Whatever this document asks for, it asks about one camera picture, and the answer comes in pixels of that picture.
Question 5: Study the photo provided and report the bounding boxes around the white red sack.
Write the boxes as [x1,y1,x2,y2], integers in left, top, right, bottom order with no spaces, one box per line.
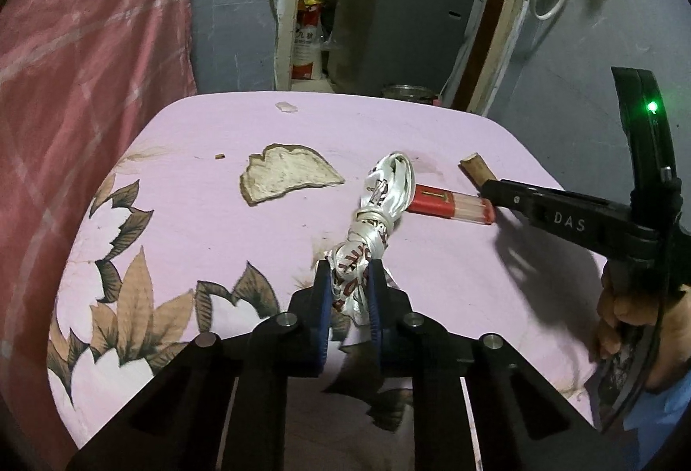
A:
[292,0,323,80]

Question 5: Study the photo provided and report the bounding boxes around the white knotted plastic bag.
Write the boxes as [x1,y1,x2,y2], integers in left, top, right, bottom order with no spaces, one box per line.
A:
[324,152,416,327]

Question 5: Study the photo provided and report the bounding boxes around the pink floral tablecloth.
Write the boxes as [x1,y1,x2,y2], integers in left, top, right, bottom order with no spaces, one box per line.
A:
[48,92,602,445]

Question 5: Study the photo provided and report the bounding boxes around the red cigarette box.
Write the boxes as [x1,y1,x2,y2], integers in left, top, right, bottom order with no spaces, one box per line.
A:
[408,184,495,225]

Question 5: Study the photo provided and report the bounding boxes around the steel pot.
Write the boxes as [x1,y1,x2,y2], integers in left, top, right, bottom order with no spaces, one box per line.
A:
[382,84,438,105]

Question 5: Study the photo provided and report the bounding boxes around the person right hand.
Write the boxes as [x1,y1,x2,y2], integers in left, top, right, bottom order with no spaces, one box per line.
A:
[594,261,690,391]

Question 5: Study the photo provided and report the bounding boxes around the pink plaid cloth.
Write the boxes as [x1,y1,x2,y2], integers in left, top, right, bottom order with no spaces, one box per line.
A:
[1,0,196,470]

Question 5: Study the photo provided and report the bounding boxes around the blue plastic basin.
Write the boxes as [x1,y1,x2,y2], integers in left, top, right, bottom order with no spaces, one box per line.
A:
[623,379,690,469]

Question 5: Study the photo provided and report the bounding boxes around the bread slice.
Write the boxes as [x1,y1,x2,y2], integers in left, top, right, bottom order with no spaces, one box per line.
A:
[239,143,346,207]

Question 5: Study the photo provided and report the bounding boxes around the grey washing machine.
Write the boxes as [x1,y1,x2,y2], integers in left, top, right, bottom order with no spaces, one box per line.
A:
[328,0,474,96]

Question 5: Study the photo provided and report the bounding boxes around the white paper crumb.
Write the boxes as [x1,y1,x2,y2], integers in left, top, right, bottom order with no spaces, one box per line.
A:
[275,101,299,114]

